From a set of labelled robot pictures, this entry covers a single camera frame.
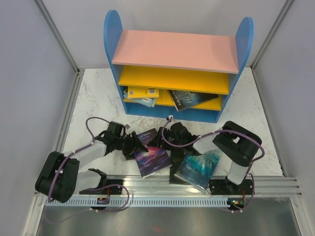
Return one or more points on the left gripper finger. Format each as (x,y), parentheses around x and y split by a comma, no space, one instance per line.
(129,153)
(137,144)

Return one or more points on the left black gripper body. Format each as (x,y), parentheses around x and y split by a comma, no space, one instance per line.
(127,142)

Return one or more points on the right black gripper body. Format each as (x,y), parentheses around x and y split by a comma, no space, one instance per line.
(169,137)

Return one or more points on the purple Robinson Crusoe book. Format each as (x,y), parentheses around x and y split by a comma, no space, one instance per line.
(155,159)

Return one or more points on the dark blue starry book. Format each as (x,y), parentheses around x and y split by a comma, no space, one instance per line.
(187,99)

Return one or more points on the blue ocean cover book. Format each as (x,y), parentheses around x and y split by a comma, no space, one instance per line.
(198,170)

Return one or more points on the light blue book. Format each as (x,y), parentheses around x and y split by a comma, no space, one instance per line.
(148,102)

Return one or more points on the yellow book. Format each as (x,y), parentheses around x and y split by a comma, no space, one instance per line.
(142,92)

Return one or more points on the green forest cover book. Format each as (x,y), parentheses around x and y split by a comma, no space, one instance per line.
(125,92)

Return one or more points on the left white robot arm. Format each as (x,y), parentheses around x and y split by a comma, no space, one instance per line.
(60,173)

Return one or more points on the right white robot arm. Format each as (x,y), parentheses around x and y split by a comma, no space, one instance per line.
(236,143)

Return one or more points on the black book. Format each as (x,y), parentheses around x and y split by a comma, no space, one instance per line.
(176,155)

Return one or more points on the blue pink yellow bookshelf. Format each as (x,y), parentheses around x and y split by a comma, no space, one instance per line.
(176,61)

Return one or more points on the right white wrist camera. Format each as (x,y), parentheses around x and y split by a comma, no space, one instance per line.
(169,118)

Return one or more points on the aluminium mounting rail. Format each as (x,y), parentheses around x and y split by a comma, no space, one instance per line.
(265,186)

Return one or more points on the white slotted cable duct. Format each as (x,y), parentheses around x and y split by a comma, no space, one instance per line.
(118,201)

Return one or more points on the left aluminium corner post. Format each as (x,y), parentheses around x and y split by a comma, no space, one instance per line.
(56,33)

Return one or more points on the aluminium corner post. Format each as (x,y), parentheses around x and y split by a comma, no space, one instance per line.
(56,33)
(272,32)

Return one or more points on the right aluminium corner post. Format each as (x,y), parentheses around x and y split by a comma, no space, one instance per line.
(272,32)

